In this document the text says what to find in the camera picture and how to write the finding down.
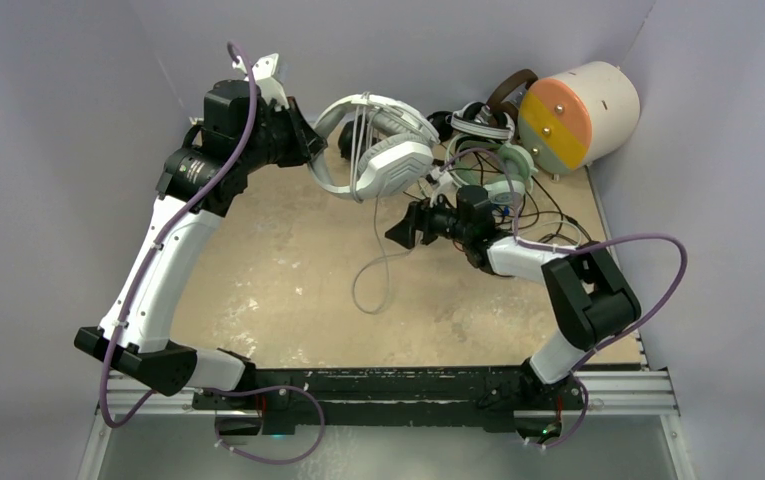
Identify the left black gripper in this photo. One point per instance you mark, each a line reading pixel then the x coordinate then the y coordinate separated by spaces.
pixel 300 131

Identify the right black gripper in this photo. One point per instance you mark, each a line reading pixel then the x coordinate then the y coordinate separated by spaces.
pixel 418 217

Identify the white grey headphones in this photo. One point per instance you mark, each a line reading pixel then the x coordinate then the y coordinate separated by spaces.
pixel 392 147

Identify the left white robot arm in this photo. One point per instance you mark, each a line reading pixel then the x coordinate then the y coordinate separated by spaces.
pixel 244 129

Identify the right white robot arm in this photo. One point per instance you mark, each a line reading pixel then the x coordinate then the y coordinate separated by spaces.
pixel 591 299

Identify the black blue headphones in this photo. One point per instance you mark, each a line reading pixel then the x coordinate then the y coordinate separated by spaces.
pixel 348 144

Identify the mint green headphones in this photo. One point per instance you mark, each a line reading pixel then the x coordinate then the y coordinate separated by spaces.
pixel 503 169

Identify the small black on-ear headphones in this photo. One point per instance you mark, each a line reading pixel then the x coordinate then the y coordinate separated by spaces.
pixel 442 123

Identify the white black headphones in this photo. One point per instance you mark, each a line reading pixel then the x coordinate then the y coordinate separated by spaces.
pixel 478 119

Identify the brown headphones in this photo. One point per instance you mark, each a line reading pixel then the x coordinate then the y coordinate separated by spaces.
pixel 507 96

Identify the round pastel drawer cabinet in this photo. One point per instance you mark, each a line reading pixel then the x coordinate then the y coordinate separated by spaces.
pixel 570 119

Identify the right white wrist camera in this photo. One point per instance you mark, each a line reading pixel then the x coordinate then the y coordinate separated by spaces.
pixel 442 182

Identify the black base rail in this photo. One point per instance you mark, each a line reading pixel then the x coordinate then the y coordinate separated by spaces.
pixel 496 399

